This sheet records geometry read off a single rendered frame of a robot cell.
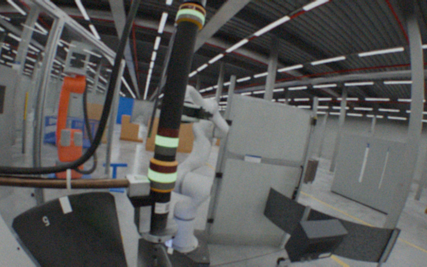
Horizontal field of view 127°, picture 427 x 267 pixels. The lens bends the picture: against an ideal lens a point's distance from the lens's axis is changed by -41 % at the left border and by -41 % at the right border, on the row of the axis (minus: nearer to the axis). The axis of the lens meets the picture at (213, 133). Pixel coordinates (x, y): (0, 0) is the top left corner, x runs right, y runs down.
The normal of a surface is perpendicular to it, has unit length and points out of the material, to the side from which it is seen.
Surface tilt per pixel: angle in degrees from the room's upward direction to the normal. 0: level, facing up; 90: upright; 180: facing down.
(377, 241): 90
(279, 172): 90
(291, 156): 89
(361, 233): 90
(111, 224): 42
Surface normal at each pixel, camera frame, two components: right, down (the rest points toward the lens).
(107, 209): 0.69, -0.62
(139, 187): 0.64, 0.16
